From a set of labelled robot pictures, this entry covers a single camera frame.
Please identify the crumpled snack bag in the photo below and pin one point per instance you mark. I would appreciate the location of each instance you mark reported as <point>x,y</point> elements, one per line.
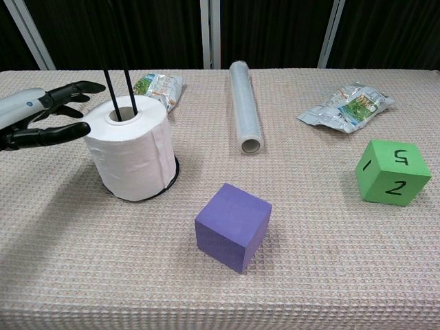
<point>350,110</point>
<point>161,89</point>

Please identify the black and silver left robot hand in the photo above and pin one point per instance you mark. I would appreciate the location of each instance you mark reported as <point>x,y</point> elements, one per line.
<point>20,103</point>

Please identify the purple foam cube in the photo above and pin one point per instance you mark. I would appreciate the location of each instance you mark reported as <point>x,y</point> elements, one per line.
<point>223,237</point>

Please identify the clear cling film roll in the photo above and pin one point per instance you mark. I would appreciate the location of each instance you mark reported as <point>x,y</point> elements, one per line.
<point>245,110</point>

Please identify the dark pleated curtain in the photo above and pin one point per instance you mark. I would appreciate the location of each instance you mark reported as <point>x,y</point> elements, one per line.
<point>388,34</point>
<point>7,41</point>
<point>275,34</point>
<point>120,34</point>

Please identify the green numbered foam cube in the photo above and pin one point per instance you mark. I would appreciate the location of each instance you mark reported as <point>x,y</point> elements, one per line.
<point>388,185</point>

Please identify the white toilet paper roll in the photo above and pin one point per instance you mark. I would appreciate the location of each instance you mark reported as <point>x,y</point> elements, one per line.
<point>130,161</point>

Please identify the beige waffle-weave tablecloth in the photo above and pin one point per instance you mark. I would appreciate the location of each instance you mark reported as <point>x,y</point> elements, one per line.
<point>103,275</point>

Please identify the grey metal partition post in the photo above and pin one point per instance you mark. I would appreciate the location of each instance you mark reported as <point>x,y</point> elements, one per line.
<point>210,34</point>
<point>30,34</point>
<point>331,34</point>

